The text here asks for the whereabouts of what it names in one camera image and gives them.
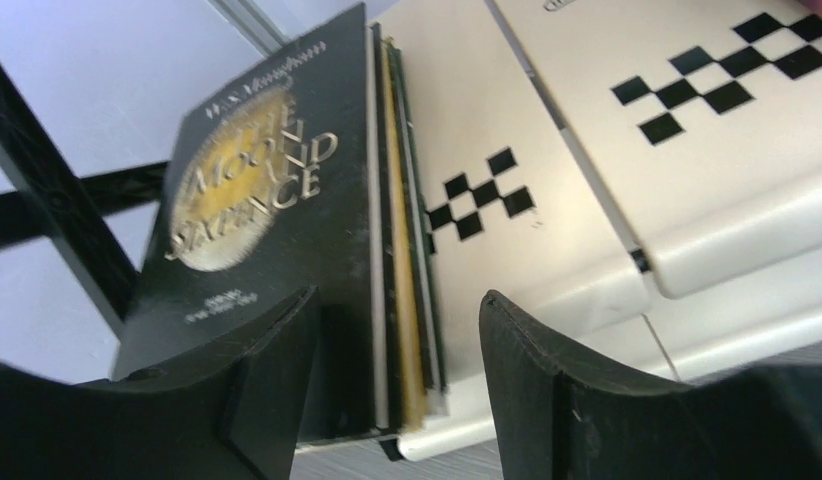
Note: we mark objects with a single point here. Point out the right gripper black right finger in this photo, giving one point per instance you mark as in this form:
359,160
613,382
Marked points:
565,411

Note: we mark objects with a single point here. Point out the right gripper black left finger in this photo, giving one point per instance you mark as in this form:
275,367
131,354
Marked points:
229,409

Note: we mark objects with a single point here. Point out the yellow book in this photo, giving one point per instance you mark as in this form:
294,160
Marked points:
414,403

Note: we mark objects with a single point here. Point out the green gold cover book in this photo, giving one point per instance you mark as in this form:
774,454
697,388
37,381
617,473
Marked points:
420,240

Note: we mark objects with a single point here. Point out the black Moon Sixpence book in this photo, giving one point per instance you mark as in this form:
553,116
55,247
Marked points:
273,186

